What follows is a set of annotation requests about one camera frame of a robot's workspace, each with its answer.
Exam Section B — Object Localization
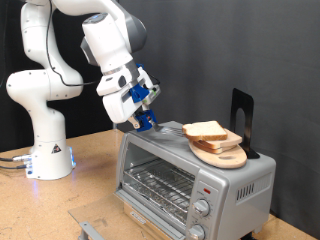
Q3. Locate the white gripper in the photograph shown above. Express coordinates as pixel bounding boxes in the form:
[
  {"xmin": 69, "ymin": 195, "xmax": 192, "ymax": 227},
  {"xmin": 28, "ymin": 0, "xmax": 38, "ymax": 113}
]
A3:
[{"xmin": 102, "ymin": 65, "xmax": 162, "ymax": 130}]

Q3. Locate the spatula with blue grip block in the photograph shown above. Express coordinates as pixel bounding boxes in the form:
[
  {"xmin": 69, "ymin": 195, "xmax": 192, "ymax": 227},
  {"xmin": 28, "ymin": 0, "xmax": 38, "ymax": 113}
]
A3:
[{"xmin": 135, "ymin": 109, "xmax": 185, "ymax": 138}]

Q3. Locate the glass oven door with handle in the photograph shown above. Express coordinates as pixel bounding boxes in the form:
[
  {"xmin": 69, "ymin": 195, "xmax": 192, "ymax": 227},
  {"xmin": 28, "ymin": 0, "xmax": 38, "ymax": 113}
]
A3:
[{"xmin": 68, "ymin": 191, "xmax": 188, "ymax": 240}]

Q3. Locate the metal oven rack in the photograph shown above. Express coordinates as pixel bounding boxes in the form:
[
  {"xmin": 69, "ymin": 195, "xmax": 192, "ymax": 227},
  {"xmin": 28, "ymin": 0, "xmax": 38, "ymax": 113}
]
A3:
[{"xmin": 123, "ymin": 158, "xmax": 196, "ymax": 222}]

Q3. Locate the silver oven knob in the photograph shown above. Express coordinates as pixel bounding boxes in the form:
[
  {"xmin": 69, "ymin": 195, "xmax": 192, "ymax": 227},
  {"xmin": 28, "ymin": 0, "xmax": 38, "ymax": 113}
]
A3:
[
  {"xmin": 188, "ymin": 224, "xmax": 206, "ymax": 240},
  {"xmin": 193, "ymin": 199, "xmax": 211, "ymax": 218}
]

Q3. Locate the silver toaster oven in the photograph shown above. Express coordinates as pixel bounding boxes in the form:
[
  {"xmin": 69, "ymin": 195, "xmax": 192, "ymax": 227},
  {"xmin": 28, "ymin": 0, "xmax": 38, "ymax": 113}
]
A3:
[{"xmin": 114, "ymin": 121, "xmax": 277, "ymax": 240}]

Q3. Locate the wooden cutting board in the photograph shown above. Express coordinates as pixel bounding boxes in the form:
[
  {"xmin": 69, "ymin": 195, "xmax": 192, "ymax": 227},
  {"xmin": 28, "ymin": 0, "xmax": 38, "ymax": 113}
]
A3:
[{"xmin": 187, "ymin": 138, "xmax": 248, "ymax": 170}]

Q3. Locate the black metal bookend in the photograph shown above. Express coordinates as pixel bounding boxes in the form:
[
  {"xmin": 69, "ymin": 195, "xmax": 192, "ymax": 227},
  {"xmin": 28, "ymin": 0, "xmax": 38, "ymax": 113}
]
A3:
[{"xmin": 229, "ymin": 88, "xmax": 261, "ymax": 160}]

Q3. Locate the black camera cable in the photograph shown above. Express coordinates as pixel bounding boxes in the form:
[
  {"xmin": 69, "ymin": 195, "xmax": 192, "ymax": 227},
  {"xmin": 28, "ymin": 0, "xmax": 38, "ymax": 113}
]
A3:
[{"xmin": 45, "ymin": 0, "xmax": 161, "ymax": 87}]

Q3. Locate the black base cable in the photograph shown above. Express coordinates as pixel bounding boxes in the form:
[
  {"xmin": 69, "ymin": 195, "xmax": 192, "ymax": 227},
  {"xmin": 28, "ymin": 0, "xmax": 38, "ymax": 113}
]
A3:
[
  {"xmin": 0, "ymin": 163, "xmax": 29, "ymax": 171},
  {"xmin": 0, "ymin": 154, "xmax": 33, "ymax": 163}
]

